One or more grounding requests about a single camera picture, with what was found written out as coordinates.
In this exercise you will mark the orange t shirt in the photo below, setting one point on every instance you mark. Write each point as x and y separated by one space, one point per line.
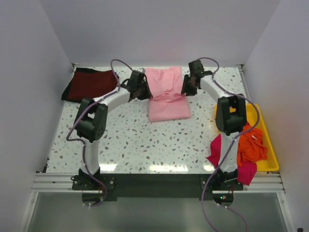
251 148

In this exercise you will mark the pink t shirt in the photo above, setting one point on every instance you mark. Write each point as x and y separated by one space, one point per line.
167 101

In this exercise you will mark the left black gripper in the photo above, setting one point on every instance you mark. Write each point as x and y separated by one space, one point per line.
147 94

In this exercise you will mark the folded black t shirt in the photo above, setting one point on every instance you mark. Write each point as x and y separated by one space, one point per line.
70 89

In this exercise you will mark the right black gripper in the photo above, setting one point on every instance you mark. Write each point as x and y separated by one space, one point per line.
185 88

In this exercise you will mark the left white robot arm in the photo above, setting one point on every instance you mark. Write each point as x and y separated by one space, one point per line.
91 119

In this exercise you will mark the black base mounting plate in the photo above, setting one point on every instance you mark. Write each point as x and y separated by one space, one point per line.
110 187

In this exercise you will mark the yellow plastic bin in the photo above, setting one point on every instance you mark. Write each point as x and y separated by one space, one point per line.
271 163

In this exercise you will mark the folded dark red t shirt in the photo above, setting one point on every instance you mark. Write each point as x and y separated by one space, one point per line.
93 84

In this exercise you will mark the magenta t shirt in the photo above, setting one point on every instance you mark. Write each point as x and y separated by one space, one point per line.
247 169

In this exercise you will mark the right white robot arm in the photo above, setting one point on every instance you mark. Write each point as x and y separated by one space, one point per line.
230 115

